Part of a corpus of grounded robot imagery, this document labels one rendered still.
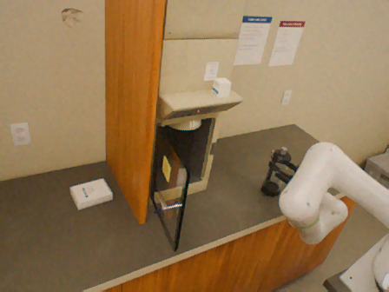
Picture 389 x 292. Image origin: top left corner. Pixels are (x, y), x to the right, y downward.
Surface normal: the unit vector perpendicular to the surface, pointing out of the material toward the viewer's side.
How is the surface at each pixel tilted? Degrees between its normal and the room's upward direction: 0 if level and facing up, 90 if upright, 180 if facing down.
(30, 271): 1
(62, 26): 88
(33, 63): 90
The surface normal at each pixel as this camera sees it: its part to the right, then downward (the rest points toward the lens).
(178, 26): 0.49, 0.53
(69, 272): 0.14, -0.83
